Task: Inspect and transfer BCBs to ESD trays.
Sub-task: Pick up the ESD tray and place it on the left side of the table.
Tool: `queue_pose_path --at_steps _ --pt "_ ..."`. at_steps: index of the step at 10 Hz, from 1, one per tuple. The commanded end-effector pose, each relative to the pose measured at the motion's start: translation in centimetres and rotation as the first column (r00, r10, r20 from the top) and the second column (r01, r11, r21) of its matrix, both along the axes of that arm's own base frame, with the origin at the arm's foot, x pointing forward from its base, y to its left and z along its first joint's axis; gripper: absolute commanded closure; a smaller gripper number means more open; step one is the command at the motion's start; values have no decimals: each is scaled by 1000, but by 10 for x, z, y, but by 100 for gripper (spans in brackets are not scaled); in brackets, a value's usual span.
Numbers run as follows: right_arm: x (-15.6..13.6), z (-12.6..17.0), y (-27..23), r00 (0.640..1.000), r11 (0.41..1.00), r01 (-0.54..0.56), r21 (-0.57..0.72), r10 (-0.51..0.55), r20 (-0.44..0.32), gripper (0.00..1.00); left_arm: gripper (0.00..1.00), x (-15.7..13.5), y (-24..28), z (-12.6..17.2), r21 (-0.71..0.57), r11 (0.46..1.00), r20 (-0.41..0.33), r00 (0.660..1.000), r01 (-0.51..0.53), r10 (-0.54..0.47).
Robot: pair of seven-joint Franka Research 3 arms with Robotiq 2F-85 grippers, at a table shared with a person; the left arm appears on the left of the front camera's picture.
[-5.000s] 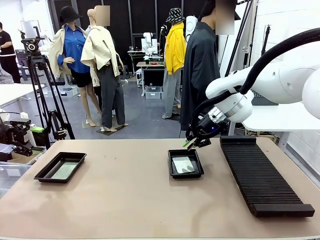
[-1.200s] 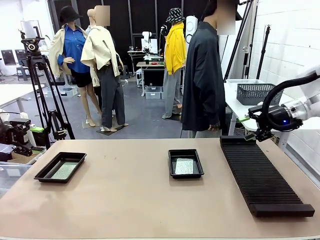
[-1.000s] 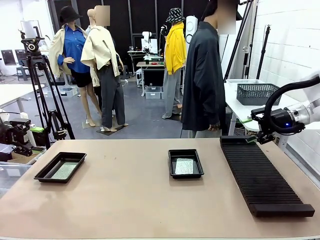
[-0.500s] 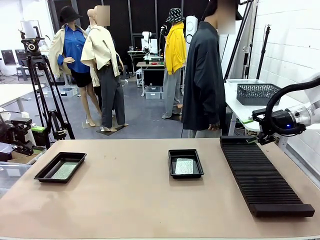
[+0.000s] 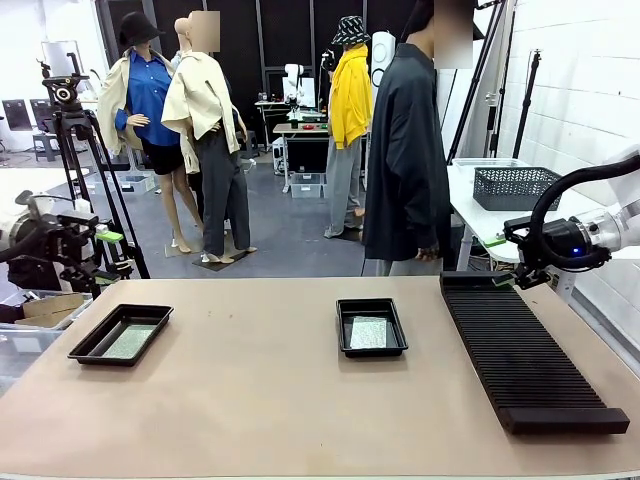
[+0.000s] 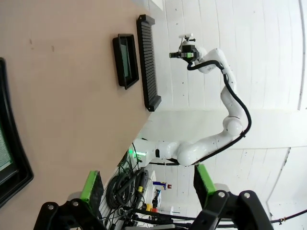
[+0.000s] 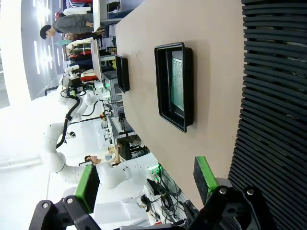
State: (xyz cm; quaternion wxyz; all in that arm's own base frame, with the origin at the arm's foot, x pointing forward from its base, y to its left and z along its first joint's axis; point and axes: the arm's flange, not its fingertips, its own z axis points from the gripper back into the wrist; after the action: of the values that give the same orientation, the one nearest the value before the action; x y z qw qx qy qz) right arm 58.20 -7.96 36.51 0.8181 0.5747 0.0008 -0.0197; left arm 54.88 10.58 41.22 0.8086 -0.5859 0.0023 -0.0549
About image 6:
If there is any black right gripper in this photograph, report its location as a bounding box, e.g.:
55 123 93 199
169 42 200 63

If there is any black slotted board rack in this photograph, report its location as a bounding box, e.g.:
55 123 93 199
136 14 162 112

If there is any green printed circuit board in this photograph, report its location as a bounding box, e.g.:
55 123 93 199
0 124 12 172
120 44 132 79

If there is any black plastic ESD tray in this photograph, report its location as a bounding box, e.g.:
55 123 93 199
112 33 140 91
0 57 34 207

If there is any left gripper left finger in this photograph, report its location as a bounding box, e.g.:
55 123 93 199
33 170 106 230

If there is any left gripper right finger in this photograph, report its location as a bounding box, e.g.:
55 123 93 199
189 164 274 230

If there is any black cable bundle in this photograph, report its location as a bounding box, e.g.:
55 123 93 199
105 165 154 230

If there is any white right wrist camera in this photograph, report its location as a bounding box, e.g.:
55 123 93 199
178 33 194 44

